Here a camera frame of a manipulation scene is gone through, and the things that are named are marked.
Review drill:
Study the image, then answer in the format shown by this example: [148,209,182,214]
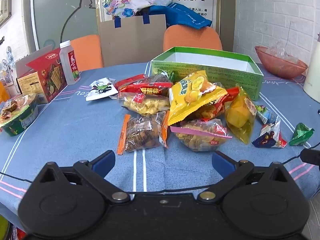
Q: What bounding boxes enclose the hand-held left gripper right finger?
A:
[197,151,294,203]

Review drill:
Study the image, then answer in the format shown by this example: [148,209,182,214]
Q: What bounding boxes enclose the red snack packet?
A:
[114,74,174,96]

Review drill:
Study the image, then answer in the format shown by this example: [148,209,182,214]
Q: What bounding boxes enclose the clear chips packet red label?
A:
[117,91,172,115]

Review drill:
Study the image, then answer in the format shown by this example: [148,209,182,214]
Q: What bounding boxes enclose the white drink bottle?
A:
[59,40,81,85]

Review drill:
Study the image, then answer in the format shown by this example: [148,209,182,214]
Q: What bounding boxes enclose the green triangular packet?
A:
[289,122,315,146]

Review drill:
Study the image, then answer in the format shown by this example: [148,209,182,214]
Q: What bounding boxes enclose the orange-edged clear snack packet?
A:
[117,110,170,155]

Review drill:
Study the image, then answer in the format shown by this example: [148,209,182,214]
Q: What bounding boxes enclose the blue red triangular packet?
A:
[252,116,288,148]

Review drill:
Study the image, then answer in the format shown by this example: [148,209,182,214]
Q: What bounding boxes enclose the blue plastic bag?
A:
[136,2,213,29]

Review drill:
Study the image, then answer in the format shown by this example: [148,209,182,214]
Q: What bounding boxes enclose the green cardboard box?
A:
[151,46,264,101]

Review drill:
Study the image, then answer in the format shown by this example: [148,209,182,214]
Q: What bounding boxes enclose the framed wall poster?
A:
[95,0,222,45]

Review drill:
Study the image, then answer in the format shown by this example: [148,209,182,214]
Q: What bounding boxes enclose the green snack bowl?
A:
[0,93,39,137]

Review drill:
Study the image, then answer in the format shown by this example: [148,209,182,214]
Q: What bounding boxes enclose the small green blue packet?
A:
[255,104,274,124]

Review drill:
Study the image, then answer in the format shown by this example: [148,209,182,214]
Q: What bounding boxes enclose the clear plastic bag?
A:
[265,41,300,64]

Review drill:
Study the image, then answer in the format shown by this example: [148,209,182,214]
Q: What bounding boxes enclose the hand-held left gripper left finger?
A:
[34,150,131,203]

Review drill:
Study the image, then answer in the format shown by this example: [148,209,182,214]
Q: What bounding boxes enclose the brown paper bag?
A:
[97,14,167,68]

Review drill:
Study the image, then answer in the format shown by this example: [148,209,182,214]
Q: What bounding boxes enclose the blue tablecloth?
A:
[0,61,320,230]

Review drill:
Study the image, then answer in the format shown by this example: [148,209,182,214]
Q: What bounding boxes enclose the frosted glass door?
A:
[30,0,235,53]

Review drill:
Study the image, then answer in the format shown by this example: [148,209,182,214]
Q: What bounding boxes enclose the black cable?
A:
[0,148,320,195]

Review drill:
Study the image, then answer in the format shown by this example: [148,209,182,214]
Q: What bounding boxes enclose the orange chair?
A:
[163,25,223,52]
[62,34,104,72]

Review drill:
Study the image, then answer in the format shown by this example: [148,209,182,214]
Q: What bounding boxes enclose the white kettle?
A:
[302,34,320,103]

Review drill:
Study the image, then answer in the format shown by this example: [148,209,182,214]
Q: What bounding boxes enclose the red cracker box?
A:
[15,45,68,105]

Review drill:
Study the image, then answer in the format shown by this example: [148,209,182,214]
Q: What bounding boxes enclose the yellow transparent snack packet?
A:
[224,86,257,145]

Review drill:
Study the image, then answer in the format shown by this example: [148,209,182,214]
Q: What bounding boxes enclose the clear snack packet pink strip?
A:
[170,118,233,152]

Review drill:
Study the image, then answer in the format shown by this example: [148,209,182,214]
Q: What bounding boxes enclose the blue white paper decorations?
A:
[0,46,19,95]

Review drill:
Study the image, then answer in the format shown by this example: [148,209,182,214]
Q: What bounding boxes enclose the pink bowl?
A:
[254,45,308,80]

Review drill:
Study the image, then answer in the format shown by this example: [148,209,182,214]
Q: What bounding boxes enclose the white green small packet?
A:
[86,78,119,102]

